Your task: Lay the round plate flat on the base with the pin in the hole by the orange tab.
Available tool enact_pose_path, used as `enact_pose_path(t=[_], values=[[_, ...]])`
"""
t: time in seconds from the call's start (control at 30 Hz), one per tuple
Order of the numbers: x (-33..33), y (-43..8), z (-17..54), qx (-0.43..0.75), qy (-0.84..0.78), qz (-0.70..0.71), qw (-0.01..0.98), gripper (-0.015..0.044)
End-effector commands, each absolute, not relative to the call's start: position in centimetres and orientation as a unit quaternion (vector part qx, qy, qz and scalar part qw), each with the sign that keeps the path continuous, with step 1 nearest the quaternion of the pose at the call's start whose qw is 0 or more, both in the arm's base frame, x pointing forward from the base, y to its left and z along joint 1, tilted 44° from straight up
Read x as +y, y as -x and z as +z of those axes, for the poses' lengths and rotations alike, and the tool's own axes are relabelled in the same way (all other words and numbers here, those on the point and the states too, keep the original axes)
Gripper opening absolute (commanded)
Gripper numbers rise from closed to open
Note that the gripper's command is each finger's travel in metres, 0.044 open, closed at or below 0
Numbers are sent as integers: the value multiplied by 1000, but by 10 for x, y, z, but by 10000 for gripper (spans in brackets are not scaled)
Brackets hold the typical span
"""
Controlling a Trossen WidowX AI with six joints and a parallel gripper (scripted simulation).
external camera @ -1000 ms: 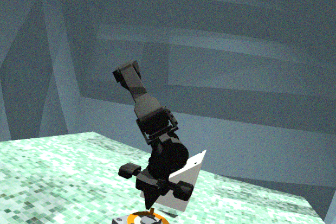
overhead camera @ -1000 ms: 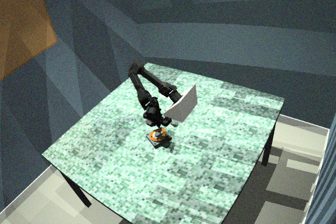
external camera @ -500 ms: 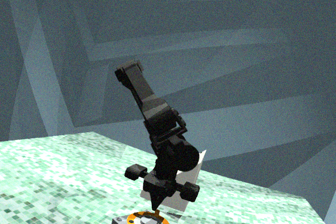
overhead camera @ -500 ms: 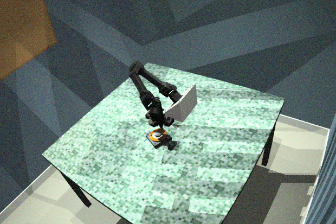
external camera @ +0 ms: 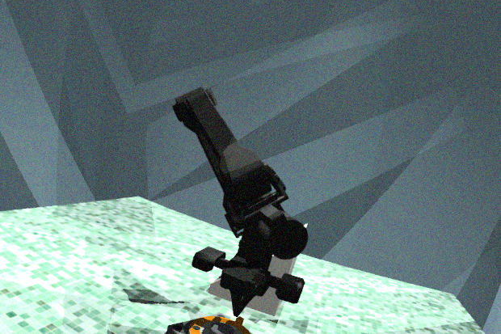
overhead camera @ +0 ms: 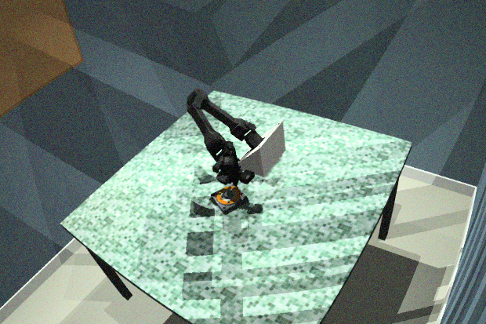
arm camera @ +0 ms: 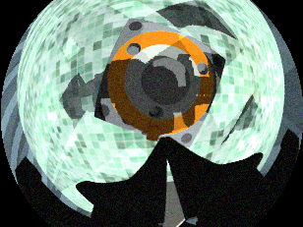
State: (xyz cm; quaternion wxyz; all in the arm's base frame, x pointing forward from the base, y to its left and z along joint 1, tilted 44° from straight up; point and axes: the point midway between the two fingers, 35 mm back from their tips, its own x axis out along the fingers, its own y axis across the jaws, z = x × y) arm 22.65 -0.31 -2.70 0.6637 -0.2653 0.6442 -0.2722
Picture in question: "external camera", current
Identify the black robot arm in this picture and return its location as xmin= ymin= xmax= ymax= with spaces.
xmin=172 ymin=87 xmax=308 ymax=296

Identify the orange round plate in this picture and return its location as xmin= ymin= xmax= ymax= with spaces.
xmin=188 ymin=316 xmax=251 ymax=334

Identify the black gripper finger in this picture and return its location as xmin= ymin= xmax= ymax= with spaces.
xmin=230 ymin=290 xmax=242 ymax=316
xmin=236 ymin=286 xmax=269 ymax=317

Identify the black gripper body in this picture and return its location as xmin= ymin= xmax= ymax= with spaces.
xmin=192 ymin=232 xmax=305 ymax=304

